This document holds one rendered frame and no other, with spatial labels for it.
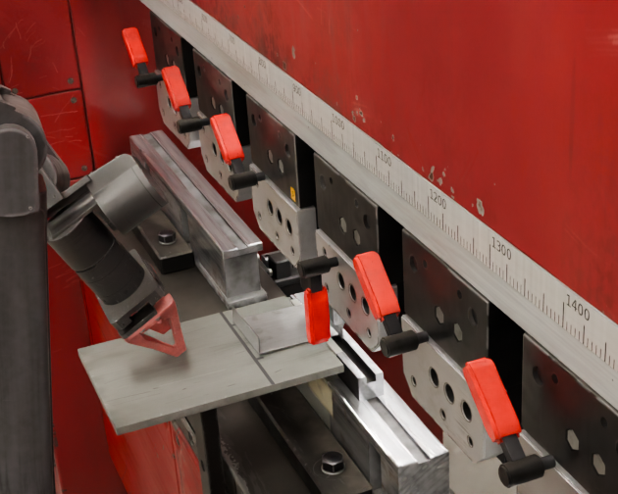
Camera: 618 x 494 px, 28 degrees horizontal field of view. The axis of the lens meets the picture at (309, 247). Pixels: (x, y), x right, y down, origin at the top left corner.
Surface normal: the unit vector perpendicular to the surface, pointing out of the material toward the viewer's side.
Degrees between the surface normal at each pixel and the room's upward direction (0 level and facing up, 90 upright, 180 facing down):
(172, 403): 0
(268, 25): 90
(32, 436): 84
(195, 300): 0
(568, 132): 90
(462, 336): 90
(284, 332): 3
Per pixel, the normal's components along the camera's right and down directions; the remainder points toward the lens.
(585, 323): -0.92, 0.22
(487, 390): 0.19, -0.44
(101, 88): 0.38, 0.40
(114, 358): -0.06, -0.89
